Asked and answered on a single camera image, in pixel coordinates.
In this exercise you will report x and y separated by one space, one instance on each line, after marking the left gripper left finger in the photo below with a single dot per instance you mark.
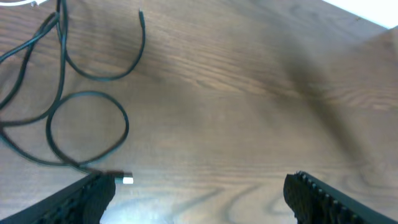
81 202

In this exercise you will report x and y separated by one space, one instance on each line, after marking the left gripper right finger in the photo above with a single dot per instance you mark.
315 202

